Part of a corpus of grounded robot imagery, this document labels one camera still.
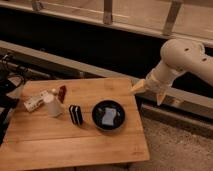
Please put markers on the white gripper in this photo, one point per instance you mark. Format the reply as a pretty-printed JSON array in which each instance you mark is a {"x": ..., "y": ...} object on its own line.
[{"x": 158, "y": 80}]

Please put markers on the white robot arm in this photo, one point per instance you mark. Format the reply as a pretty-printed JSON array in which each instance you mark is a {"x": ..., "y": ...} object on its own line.
[{"x": 178, "y": 56}]

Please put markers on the black and white striped eraser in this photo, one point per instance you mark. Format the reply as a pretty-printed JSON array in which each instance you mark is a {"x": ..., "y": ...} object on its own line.
[{"x": 76, "y": 115}]

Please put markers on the black round bowl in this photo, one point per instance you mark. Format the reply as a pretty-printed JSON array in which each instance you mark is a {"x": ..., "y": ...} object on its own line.
[{"x": 99, "y": 111}]

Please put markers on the wooden board table top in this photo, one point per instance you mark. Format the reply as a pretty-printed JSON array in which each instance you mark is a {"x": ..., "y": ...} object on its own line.
[{"x": 38, "y": 141}]

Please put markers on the metal rail frame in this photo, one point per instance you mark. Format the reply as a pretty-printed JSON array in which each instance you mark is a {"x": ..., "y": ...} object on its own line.
[{"x": 186, "y": 19}]

